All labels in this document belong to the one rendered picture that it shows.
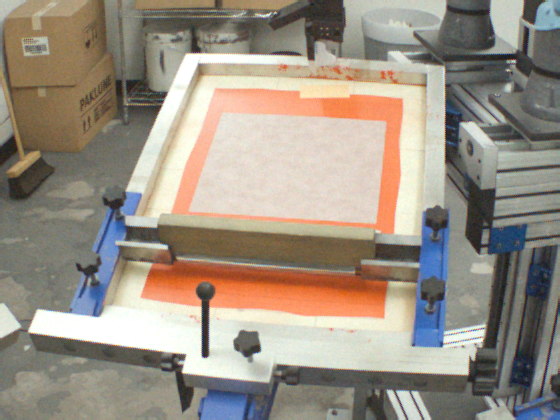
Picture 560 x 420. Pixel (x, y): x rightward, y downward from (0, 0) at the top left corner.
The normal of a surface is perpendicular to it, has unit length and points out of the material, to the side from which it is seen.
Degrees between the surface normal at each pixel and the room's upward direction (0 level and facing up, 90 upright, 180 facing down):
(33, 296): 0
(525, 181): 90
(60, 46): 90
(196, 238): 106
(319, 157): 16
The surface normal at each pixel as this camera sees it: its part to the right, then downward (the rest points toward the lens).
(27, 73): -0.10, 0.47
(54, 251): -0.01, -0.88
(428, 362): -0.06, -0.73
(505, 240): 0.19, 0.45
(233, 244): -0.16, 0.69
